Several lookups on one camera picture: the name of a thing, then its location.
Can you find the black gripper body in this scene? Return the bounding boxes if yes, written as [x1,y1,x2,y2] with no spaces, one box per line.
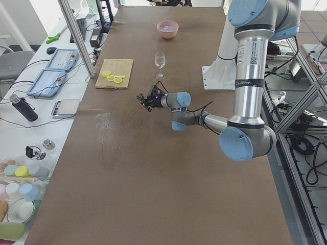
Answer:
[147,92,166,108]

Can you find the steel cocktail jigger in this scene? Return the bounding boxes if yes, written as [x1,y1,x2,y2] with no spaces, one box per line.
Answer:
[135,92,147,104]

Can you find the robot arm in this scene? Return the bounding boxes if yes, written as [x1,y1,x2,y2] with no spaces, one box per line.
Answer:
[136,1,301,161]

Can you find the clear wine glass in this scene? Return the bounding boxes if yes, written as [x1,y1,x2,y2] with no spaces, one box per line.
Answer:
[154,52,166,79]

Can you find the clear ice cubes pile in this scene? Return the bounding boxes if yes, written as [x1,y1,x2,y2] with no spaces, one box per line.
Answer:
[159,24,176,33]

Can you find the middle lemon slice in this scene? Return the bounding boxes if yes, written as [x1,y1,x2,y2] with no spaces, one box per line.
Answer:
[107,75,115,82]

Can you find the wooden cutting board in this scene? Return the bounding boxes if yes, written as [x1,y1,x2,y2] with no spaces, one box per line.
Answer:
[95,59,133,89]

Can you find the pink bowl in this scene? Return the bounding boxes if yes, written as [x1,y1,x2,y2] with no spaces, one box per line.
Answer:
[156,20,179,39]

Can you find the brown table mat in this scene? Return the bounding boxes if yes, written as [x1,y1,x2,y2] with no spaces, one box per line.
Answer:
[26,7,292,244]

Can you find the black power adapter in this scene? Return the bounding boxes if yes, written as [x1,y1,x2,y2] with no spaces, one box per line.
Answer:
[89,28,103,48]

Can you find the white kitchen scale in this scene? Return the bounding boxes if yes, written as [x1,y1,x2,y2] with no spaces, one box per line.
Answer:
[51,99,80,118]

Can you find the far blue teach pendant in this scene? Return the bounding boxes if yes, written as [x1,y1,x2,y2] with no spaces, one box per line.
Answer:
[46,49,79,71]

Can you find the blue teach pendant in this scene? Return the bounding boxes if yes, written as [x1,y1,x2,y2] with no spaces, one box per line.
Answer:
[27,69,66,97]
[46,49,79,71]

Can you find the near blue teach pendant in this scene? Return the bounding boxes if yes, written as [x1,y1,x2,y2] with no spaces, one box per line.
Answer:
[27,69,66,97]

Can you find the black keyboard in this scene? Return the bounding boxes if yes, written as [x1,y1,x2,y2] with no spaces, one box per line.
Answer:
[76,18,86,41]

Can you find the black computer mouse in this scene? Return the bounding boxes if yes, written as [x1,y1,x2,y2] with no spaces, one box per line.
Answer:
[46,47,57,55]

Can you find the green scissors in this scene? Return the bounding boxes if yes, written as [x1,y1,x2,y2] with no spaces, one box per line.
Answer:
[46,33,61,44]

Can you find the black insulated bottle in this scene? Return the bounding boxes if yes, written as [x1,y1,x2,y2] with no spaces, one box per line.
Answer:
[9,94,38,121]

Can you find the grey blue cup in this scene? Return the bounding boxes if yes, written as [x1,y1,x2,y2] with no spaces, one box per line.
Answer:
[29,164,50,181]

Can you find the grey office chair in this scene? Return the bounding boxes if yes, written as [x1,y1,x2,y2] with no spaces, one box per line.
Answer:
[1,45,35,82]

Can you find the yellow cup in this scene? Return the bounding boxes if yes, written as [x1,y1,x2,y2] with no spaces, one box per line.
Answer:
[15,165,32,178]

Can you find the light blue cup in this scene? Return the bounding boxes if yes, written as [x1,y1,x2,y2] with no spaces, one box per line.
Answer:
[18,183,40,202]

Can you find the mint green cup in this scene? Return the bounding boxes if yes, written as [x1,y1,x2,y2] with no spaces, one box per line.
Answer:
[4,165,18,177]

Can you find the white cup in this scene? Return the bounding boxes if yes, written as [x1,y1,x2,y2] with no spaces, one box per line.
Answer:
[6,183,21,200]

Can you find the white plate green rim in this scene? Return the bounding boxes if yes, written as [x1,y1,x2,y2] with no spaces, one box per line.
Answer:
[7,199,35,224]

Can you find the green bowl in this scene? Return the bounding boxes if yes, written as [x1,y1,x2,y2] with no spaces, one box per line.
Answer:
[1,222,26,241]

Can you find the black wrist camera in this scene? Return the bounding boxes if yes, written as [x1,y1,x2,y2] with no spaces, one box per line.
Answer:
[147,85,165,99]

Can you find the lemon slice near handle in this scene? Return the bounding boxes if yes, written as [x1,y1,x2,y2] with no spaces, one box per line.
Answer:
[113,78,123,84]

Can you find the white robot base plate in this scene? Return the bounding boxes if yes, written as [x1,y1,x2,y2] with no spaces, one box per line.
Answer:
[202,17,238,90]

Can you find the black small strap device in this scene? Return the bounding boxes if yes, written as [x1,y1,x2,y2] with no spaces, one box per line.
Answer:
[25,146,41,158]

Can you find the aluminium frame post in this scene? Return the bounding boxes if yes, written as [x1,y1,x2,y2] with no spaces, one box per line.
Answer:
[58,0,96,78]

